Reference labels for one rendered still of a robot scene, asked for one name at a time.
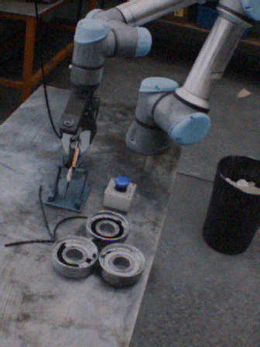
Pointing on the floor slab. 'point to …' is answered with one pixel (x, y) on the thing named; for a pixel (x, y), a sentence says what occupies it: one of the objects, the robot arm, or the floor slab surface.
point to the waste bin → (233, 206)
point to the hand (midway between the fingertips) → (74, 153)
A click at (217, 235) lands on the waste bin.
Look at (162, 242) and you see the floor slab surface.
